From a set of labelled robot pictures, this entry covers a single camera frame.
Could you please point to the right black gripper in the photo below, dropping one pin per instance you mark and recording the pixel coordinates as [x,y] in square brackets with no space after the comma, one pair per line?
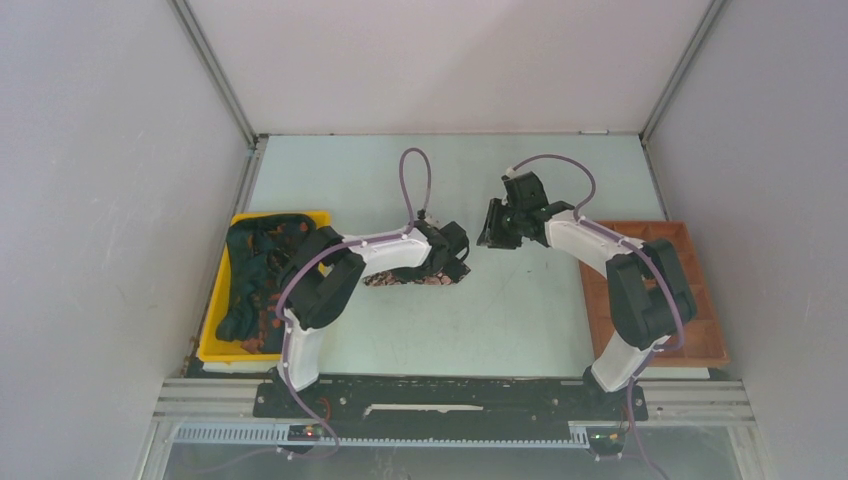
[492,234]

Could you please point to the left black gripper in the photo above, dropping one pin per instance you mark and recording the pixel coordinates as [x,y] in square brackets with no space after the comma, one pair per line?
[410,275]

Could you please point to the pink rose floral tie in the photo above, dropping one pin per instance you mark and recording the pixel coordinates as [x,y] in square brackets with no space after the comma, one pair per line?
[445,277]

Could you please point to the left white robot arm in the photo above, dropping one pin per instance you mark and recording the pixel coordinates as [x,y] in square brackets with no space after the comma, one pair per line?
[320,278]

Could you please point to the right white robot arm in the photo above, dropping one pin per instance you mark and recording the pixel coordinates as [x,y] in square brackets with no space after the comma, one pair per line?
[649,296]

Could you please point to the pile of dark ties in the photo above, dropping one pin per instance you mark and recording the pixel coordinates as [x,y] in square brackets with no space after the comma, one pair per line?
[259,248]

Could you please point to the brown compartment tray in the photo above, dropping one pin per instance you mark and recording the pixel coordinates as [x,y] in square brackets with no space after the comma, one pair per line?
[704,346]

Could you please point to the yellow plastic bin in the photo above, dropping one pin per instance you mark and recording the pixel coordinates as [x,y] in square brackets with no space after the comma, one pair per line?
[229,355]

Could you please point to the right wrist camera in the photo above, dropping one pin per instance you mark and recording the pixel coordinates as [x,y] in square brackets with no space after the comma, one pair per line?
[524,192]

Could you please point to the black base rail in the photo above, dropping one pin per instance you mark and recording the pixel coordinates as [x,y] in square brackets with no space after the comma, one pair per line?
[420,407]

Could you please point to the aluminium frame rail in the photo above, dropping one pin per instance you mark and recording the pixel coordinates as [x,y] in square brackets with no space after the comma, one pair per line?
[669,402]

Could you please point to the white slotted cable duct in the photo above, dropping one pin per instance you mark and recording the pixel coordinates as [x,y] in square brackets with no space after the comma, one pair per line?
[280,435]

